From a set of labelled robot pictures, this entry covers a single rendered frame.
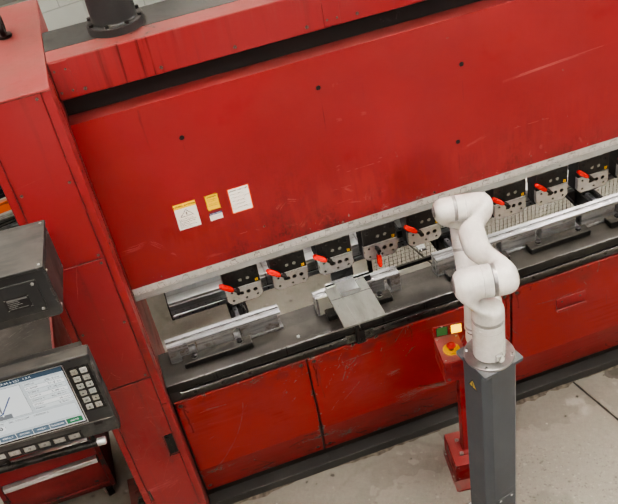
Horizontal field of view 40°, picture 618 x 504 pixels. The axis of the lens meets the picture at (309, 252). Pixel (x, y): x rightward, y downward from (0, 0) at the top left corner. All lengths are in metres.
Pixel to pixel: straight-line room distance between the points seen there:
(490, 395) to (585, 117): 1.23
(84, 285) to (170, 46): 0.88
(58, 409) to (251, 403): 1.11
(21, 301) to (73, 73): 0.77
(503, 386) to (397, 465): 1.06
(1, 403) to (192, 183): 1.01
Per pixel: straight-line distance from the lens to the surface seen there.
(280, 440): 3.96
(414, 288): 3.75
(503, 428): 3.48
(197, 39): 2.89
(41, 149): 2.78
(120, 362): 3.30
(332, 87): 3.11
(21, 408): 2.88
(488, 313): 3.04
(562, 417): 4.39
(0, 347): 3.93
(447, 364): 3.55
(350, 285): 3.61
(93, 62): 2.87
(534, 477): 4.15
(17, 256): 2.62
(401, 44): 3.14
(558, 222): 3.95
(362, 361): 3.77
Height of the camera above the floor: 3.34
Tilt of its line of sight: 38 degrees down
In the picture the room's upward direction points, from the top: 11 degrees counter-clockwise
